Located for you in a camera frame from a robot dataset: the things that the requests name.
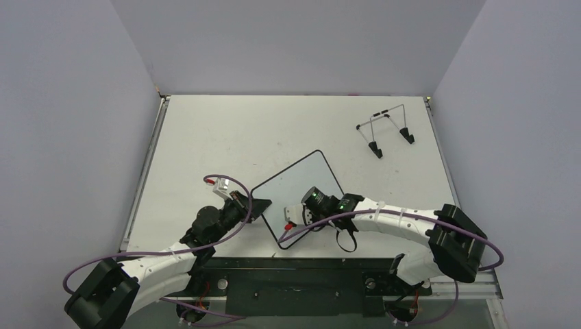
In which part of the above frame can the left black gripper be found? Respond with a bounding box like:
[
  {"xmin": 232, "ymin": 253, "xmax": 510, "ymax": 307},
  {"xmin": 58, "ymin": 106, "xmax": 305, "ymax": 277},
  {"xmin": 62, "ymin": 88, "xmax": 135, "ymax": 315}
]
[{"xmin": 209, "ymin": 191, "xmax": 271, "ymax": 245}]

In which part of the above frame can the small black-framed whiteboard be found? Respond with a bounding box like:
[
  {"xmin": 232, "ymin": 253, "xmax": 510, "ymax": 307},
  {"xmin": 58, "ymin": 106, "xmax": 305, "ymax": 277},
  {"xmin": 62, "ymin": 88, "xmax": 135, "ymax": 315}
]
[{"xmin": 251, "ymin": 149, "xmax": 344, "ymax": 240}]

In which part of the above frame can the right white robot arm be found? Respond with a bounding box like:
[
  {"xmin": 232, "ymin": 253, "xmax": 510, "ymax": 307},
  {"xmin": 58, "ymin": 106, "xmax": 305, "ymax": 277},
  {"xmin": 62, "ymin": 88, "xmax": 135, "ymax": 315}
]
[{"xmin": 301, "ymin": 187, "xmax": 487, "ymax": 293}]

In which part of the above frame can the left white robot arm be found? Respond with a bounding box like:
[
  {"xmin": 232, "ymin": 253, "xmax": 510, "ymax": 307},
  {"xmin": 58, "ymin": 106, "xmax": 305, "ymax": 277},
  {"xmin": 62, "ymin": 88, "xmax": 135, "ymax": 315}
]
[{"xmin": 64, "ymin": 191, "xmax": 272, "ymax": 328}]

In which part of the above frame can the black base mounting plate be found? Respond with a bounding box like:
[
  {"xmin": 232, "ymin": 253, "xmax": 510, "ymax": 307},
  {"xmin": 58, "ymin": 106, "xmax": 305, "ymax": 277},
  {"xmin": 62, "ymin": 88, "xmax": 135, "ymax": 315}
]
[{"xmin": 176, "ymin": 257, "xmax": 432, "ymax": 317}]

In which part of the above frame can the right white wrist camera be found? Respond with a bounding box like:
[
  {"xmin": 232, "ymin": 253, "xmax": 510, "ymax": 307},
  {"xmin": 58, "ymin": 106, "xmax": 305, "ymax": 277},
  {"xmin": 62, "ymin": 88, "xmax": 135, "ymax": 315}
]
[{"xmin": 283, "ymin": 204, "xmax": 305, "ymax": 226}]

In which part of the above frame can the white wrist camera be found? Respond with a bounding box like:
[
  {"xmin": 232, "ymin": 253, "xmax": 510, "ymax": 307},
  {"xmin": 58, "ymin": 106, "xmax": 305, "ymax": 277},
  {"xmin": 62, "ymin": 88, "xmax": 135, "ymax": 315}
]
[
  {"xmin": 283, "ymin": 204, "xmax": 305, "ymax": 226},
  {"xmin": 212, "ymin": 178, "xmax": 232, "ymax": 200}
]

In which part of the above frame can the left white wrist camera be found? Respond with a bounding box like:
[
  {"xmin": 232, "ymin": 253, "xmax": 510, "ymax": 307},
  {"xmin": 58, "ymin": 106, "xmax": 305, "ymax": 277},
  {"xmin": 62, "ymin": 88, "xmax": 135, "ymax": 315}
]
[{"xmin": 212, "ymin": 178, "xmax": 232, "ymax": 200}]

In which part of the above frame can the black loop cable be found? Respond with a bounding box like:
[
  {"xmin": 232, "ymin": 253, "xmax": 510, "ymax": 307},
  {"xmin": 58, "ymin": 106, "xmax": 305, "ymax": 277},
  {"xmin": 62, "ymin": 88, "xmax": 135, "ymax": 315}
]
[{"xmin": 336, "ymin": 228, "xmax": 358, "ymax": 254}]

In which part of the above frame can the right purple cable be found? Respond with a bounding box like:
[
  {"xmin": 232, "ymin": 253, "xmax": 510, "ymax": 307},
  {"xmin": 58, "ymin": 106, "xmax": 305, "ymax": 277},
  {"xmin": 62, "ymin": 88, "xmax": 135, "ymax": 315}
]
[{"xmin": 277, "ymin": 209, "xmax": 505, "ymax": 327}]

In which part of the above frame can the purple cable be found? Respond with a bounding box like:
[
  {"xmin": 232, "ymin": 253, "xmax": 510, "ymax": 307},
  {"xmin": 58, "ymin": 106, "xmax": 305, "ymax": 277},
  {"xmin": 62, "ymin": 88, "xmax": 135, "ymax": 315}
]
[
  {"xmin": 62, "ymin": 174, "xmax": 254, "ymax": 328},
  {"xmin": 277, "ymin": 209, "xmax": 505, "ymax": 327}
]

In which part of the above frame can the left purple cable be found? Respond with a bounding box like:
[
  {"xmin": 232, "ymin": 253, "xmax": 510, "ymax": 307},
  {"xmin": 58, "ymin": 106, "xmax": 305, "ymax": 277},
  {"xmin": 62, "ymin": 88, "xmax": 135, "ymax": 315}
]
[{"xmin": 62, "ymin": 174, "xmax": 254, "ymax": 328}]

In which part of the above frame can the wire whiteboard stand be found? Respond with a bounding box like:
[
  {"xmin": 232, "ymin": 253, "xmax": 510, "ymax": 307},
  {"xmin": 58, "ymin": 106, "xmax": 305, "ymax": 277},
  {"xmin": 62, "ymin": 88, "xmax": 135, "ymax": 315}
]
[{"xmin": 356, "ymin": 103, "xmax": 415, "ymax": 159}]

